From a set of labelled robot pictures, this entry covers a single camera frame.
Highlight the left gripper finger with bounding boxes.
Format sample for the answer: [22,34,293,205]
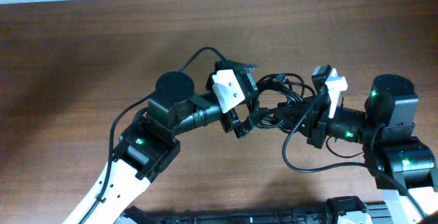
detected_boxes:
[224,60,257,74]
[233,108,270,138]

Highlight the black usb cables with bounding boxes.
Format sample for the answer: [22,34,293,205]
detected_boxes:
[248,73,318,134]

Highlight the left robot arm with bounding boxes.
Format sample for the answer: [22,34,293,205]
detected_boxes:
[65,60,259,223]

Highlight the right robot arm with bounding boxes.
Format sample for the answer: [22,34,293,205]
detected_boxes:
[277,73,437,223]

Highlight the right camera black cable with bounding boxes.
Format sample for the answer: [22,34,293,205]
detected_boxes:
[281,90,428,218]

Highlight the camera black cable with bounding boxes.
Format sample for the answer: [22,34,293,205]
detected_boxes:
[77,46,229,224]
[281,90,428,218]

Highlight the left camera black cable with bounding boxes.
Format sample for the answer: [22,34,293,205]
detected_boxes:
[77,46,229,224]

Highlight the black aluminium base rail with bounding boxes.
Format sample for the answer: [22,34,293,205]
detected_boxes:
[116,196,393,224]

